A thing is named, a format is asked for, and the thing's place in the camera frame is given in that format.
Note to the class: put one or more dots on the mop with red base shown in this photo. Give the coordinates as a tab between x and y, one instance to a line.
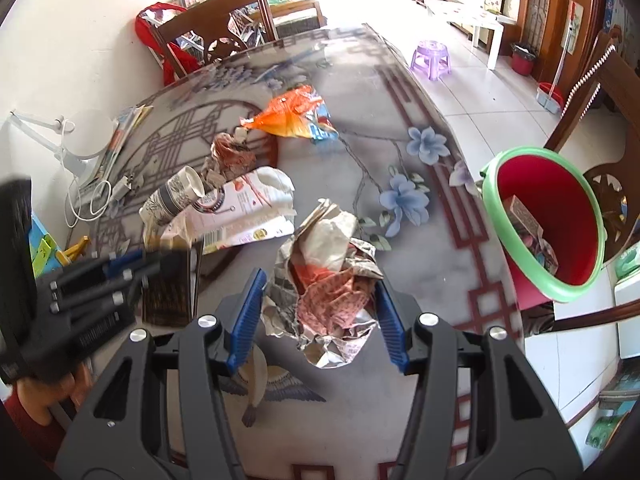
548	94

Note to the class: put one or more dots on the white paper cup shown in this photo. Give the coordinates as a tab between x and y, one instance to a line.
179	191

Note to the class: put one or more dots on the stack of magazines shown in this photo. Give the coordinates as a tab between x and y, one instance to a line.
126	122

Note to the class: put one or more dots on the wooden sofa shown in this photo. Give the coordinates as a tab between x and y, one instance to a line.
292	17

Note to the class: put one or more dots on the purple plastic stool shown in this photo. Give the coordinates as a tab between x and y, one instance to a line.
431	59

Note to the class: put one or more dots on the red bin with green rim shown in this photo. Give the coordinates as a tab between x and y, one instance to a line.
560	200

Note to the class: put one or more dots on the yellow drink carton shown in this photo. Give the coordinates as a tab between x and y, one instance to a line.
522	220

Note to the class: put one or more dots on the patterned tablecloth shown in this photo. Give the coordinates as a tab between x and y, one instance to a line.
316	401

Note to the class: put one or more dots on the dark wooden chair far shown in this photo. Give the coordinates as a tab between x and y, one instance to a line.
210	20

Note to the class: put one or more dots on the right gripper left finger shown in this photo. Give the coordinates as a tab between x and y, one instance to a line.
121	431

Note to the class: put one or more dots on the dark wooden chair near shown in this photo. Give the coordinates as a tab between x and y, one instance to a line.
604	106

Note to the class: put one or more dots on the orange plastic snack bag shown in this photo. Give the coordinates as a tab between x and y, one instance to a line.
298	113

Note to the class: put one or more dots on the white desk lamp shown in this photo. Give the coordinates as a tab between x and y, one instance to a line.
78	143

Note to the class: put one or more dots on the white coffee table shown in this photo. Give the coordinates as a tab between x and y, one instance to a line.
466	12

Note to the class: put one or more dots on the red bag on rack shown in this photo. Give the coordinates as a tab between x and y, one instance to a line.
145	29

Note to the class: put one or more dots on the person's left hand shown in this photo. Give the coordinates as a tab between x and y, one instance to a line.
38	395

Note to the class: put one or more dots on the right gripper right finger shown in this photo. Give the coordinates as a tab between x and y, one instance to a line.
516	432

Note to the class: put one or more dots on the pink white milk carton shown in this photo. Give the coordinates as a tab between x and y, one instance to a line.
254	207

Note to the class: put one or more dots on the newspaper wrapper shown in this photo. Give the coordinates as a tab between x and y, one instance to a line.
325	284

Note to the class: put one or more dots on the small red waste bin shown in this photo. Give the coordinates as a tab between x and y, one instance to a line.
523	58

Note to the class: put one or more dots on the dark wooden chair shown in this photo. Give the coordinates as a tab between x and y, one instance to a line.
210	20
604	106

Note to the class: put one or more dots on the crumpled brown wrapper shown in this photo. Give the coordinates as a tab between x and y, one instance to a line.
228	159

